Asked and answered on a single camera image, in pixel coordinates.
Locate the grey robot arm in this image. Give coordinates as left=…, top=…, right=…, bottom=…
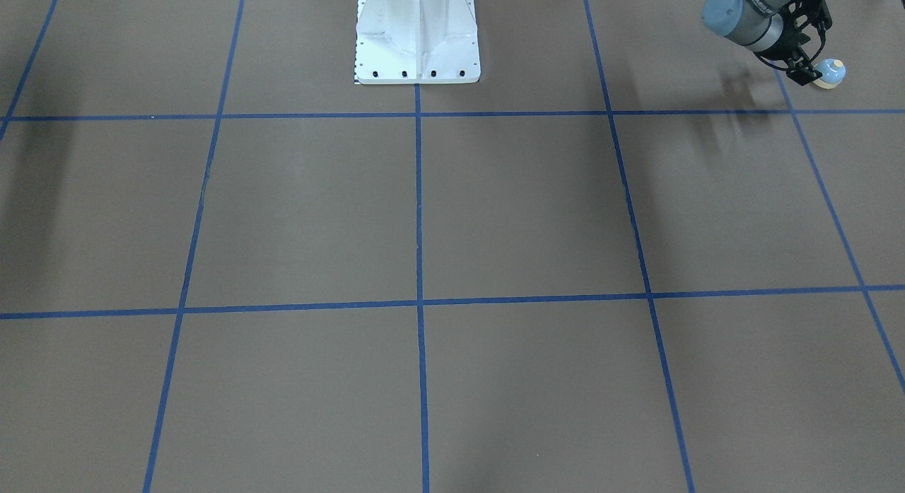
left=701, top=0, right=833, bottom=85

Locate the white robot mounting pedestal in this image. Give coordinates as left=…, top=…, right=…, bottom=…
left=354, top=0, right=481, bottom=85

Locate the light blue call bell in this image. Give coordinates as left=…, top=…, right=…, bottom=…
left=812, top=58, right=847, bottom=90

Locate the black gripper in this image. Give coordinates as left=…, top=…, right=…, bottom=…
left=760, top=0, right=833, bottom=86

